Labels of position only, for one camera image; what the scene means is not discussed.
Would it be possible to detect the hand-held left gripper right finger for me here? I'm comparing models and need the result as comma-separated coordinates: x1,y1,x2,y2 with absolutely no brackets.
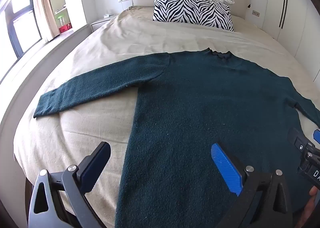
211,143,298,228

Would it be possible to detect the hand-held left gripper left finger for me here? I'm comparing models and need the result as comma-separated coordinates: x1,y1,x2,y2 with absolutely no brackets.
27,142,112,228

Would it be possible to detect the dark green knit sweater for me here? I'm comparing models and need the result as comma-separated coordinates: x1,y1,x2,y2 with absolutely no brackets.
34,48,320,228

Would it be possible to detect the person's right hand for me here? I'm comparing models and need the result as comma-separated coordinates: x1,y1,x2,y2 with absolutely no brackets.
299,186,320,226

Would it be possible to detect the beige bed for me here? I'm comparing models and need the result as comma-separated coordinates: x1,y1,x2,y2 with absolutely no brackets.
12,5,320,228

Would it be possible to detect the white wardrobe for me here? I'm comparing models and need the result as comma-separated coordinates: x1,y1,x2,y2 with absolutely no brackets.
262,0,320,73

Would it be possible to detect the white nightstand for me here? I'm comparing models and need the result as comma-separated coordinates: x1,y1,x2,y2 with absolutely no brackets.
90,16,118,32

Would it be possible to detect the black framed window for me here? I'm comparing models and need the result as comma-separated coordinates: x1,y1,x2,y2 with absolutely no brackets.
0,0,43,71

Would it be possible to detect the zebra print pillow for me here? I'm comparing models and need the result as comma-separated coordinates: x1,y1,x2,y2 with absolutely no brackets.
152,0,234,32

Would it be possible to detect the beige curtain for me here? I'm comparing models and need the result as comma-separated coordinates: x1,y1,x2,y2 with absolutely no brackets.
31,0,60,41

